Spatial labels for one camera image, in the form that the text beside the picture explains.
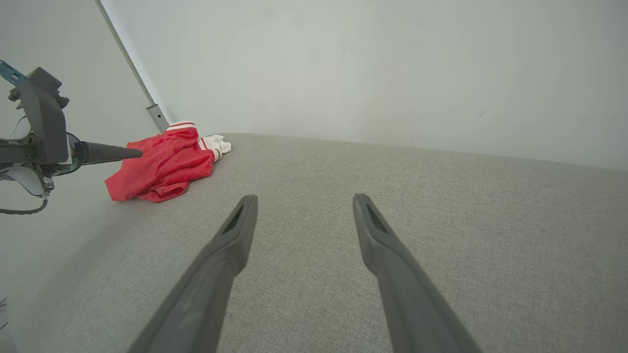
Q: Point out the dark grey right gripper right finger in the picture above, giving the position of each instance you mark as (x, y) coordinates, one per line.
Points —
(412, 304)

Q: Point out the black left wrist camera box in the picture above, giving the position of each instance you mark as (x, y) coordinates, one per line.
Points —
(44, 117)

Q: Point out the teal left camera connector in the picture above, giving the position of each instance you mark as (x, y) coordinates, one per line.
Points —
(12, 73)

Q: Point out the red basketball jersey number 23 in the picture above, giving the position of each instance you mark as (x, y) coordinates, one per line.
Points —
(162, 166)

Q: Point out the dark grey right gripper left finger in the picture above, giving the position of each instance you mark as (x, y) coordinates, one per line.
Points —
(206, 294)

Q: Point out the grey metal pole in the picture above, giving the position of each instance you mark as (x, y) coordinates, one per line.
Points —
(158, 117)

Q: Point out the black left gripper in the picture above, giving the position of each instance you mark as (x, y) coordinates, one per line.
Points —
(14, 152)

